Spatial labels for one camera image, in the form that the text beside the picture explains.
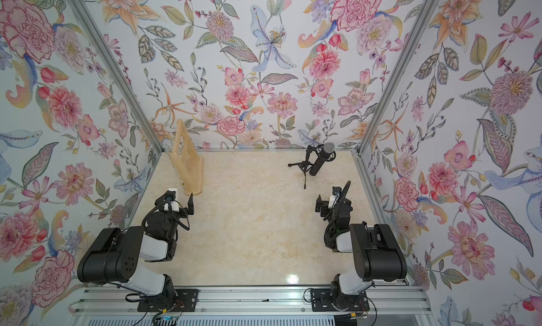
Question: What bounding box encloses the wooden jewelry display stand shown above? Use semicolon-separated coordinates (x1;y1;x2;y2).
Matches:
168;119;205;195

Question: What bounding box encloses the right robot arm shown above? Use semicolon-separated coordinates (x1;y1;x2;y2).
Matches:
309;182;407;313

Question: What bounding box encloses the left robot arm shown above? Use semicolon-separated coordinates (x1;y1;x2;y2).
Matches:
77;188;198;313

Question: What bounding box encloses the black microphone on tripod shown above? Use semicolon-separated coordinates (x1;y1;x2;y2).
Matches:
288;142;337;189

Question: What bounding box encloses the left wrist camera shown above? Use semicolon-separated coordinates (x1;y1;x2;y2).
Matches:
164;188;180;213

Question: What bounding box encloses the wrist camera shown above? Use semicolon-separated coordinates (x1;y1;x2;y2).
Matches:
328;186;342;209
164;188;180;213

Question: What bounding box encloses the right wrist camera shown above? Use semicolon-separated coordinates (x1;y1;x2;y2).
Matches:
328;186;342;209

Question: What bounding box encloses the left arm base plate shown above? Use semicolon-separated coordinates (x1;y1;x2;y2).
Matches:
137;289;200;313

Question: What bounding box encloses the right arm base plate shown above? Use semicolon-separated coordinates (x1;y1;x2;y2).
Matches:
304;288;371;313

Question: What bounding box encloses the aluminium mounting rail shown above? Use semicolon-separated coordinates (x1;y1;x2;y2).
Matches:
68;282;432;317

